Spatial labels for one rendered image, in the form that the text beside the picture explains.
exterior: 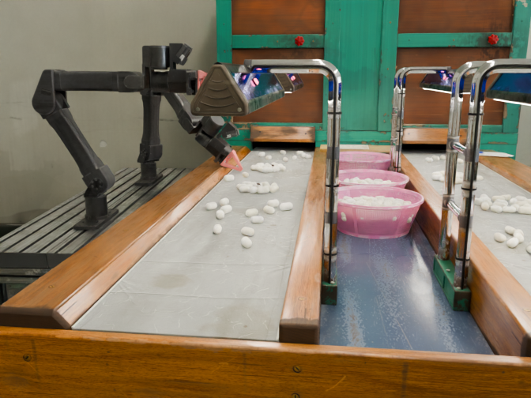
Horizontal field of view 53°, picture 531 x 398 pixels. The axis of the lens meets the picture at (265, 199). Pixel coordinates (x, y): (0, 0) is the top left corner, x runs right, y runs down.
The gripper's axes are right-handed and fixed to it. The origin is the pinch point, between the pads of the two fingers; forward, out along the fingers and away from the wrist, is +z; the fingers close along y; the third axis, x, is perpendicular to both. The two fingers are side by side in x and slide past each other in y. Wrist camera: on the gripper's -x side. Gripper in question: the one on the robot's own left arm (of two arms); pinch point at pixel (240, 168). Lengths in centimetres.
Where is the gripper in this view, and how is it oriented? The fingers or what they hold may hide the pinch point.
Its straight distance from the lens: 195.2
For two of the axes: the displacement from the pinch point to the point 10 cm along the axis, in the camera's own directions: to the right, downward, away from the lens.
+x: -6.5, 7.2, 2.5
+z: 7.5, 6.5, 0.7
